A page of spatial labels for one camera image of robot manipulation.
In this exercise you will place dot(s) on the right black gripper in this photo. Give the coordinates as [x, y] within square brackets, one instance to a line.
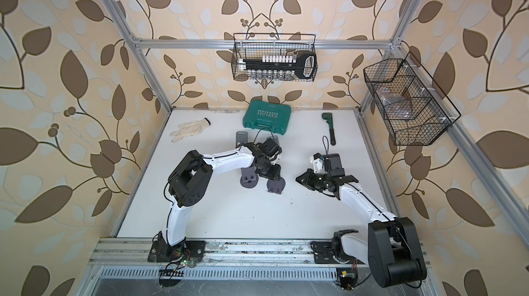
[308, 176]

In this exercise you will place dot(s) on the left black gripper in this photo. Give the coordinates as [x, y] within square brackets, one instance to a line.
[262, 168]

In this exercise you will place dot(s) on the purple phone stand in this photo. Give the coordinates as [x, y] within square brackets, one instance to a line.
[276, 186]
[249, 178]

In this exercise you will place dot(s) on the black phone stand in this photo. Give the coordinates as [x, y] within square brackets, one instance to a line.
[241, 138]
[275, 138]

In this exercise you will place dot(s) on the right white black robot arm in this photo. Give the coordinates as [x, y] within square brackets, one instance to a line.
[391, 247]

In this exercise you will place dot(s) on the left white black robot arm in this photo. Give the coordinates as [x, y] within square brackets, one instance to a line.
[188, 183]

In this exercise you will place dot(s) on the green plastic tool case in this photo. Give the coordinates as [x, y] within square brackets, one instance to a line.
[264, 115]

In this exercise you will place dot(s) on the green black hand tool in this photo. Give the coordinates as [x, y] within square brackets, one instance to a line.
[328, 118]

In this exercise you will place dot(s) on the white work glove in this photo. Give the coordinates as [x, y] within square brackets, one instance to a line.
[188, 129]

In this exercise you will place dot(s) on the black socket set holder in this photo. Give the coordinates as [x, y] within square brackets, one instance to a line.
[300, 66]

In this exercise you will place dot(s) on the clear plastic bag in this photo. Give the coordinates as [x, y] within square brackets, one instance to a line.
[395, 107]

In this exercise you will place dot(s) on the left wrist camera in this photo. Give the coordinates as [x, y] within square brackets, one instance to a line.
[271, 148]

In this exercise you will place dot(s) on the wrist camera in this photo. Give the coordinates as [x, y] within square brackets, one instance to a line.
[318, 162]
[271, 148]

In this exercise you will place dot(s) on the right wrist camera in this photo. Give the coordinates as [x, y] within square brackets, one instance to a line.
[318, 162]

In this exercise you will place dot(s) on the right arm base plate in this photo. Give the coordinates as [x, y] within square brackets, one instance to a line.
[328, 252]

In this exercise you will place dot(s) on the black wire basket back wall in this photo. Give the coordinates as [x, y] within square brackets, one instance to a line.
[254, 44]

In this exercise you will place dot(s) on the black wire basket wall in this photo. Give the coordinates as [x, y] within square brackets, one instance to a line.
[254, 44]
[414, 107]

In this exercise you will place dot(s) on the black wire basket right wall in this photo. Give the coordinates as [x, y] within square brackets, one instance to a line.
[414, 107]

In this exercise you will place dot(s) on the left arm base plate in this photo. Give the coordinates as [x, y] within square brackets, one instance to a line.
[187, 250]

